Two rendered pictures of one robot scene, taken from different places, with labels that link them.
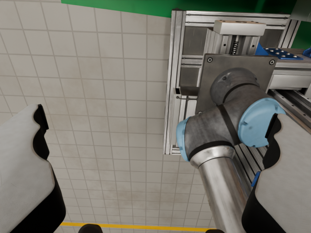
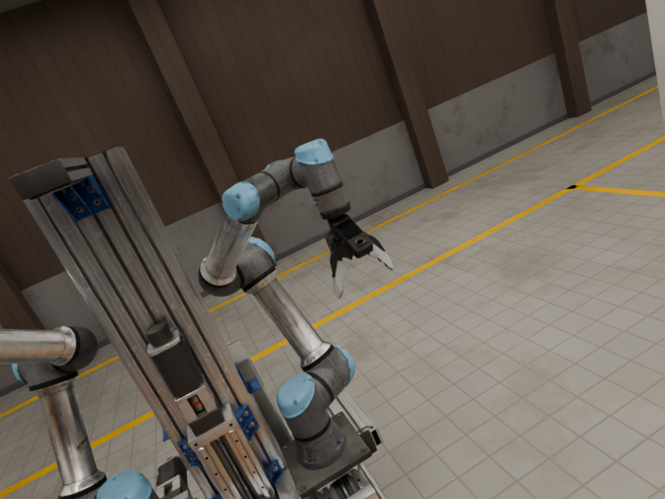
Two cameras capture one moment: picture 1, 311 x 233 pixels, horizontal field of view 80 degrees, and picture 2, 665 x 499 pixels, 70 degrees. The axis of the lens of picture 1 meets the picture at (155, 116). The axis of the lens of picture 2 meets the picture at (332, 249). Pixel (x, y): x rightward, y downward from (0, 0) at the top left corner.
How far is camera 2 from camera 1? 103 cm
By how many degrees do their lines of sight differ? 41
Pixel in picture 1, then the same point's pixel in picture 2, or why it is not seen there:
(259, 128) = (297, 384)
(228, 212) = (297, 314)
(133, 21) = not seen: outside the picture
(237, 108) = (319, 394)
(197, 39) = not seen: outside the picture
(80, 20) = not seen: outside the picture
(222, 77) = (340, 442)
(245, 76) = (322, 449)
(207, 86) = (349, 434)
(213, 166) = (316, 341)
